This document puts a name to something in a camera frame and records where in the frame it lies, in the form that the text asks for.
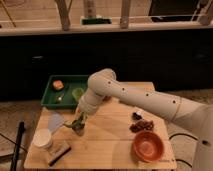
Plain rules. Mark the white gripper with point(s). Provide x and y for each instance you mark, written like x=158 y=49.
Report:
x=80 y=113

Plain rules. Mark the green pepper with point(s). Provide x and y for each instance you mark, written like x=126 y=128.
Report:
x=77 y=124

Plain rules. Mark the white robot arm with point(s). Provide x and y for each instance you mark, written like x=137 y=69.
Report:
x=192 y=116

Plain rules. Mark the metal cup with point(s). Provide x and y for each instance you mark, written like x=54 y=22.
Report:
x=79 y=130

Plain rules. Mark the white paper cup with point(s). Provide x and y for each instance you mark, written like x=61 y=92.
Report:
x=42 y=138

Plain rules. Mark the green lettuce toy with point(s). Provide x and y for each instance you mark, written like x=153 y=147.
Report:
x=77 y=93

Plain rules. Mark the light blue cloth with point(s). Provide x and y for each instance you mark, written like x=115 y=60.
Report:
x=56 y=121

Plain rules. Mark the green plastic tray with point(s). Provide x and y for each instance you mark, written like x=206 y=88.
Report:
x=67 y=97

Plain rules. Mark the wooden block with black edge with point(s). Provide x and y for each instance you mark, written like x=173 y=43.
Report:
x=56 y=152

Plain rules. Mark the orange fruit toy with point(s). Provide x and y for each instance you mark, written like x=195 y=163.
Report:
x=58 y=85

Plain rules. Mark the black pole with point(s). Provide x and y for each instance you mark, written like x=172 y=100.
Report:
x=15 y=157

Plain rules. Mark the brown grape cluster toy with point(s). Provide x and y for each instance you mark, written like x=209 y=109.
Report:
x=142 y=125

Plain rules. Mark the orange plastic bowl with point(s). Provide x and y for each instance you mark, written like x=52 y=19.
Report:
x=148 y=146

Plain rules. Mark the green object on ledge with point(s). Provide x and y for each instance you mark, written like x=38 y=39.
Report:
x=93 y=21

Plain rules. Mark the white handled brush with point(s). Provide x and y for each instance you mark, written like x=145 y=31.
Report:
x=137 y=115

